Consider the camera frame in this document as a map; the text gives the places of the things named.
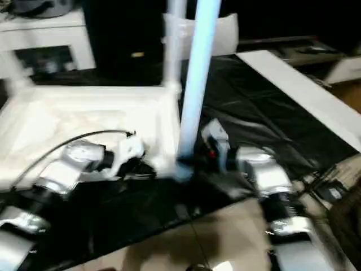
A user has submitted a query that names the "white flat panel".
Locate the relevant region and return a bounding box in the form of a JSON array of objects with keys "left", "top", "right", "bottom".
[{"left": 235, "top": 50, "right": 361, "bottom": 155}]

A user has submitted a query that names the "white cardboard box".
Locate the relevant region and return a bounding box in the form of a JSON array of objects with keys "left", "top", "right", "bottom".
[{"left": 324, "top": 55, "right": 361, "bottom": 84}]

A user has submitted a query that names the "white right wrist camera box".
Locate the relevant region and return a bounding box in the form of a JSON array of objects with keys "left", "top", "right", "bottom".
[{"left": 202, "top": 118, "right": 231, "bottom": 170}]

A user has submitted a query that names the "dark power adapter box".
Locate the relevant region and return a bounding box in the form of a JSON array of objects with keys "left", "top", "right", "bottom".
[{"left": 320, "top": 180, "right": 347, "bottom": 203}]

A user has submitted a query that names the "white sideboard with glass doors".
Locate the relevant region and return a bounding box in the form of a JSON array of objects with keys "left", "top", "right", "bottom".
[{"left": 0, "top": 11, "right": 96, "bottom": 74}]

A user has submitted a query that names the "white plastic table leg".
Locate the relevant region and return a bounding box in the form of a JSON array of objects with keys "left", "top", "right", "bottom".
[
  {"left": 0, "top": 50, "right": 33, "bottom": 91},
  {"left": 176, "top": 0, "right": 222, "bottom": 183},
  {"left": 162, "top": 0, "right": 187, "bottom": 91}
]

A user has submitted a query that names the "grey cushion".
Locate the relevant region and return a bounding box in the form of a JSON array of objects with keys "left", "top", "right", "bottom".
[{"left": 162, "top": 12, "right": 239, "bottom": 60}]

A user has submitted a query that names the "black bar with red mark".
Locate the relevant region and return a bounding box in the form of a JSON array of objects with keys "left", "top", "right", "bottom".
[{"left": 239, "top": 35, "right": 322, "bottom": 47}]

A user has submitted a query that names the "black quilted mat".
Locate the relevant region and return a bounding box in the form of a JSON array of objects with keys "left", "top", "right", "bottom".
[{"left": 0, "top": 53, "right": 359, "bottom": 271}]

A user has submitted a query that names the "white plastic table top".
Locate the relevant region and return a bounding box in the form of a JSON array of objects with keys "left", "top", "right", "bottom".
[{"left": 0, "top": 83, "right": 195, "bottom": 187}]

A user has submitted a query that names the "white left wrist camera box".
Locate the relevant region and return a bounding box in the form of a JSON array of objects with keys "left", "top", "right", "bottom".
[{"left": 108, "top": 135, "right": 146, "bottom": 181}]

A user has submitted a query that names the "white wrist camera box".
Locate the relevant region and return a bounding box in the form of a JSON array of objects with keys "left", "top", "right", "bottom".
[
  {"left": 202, "top": 118, "right": 231, "bottom": 170},
  {"left": 108, "top": 135, "right": 146, "bottom": 181}
]

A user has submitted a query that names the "grey helmet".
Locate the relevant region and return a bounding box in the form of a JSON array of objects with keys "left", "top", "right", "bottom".
[{"left": 8, "top": 0, "right": 74, "bottom": 19}]

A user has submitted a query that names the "black cabinet with gold label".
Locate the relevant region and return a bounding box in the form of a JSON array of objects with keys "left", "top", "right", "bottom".
[{"left": 84, "top": 0, "right": 167, "bottom": 80}]

